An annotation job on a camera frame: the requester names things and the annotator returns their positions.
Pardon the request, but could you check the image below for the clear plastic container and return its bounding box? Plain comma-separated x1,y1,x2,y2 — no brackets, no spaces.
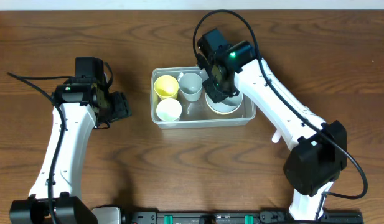
150,66,256,129

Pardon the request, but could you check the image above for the grey plastic bowl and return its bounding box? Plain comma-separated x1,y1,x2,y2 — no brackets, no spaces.
205,91,243,113

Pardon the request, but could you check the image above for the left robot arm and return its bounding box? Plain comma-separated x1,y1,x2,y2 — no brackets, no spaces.
9,84,131,223

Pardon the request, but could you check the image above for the yellow plastic cup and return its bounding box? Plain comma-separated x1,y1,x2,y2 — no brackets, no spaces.
154,75,179,100

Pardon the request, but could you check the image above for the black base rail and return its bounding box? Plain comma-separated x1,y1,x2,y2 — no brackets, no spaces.
91,205,364,224

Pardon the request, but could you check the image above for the white plastic fork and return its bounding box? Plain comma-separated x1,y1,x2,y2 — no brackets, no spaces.
271,130,282,144

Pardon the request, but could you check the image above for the white plastic bowl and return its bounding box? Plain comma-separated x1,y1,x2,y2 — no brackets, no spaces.
205,96,243,116

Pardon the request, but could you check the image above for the grey plastic cup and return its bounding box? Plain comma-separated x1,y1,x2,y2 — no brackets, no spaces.
179,73,202,102

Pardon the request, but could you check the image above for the white plastic cup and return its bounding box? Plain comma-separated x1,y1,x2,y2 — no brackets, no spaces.
156,98,182,121

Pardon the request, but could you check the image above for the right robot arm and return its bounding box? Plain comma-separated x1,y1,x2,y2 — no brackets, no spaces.
196,39,347,221

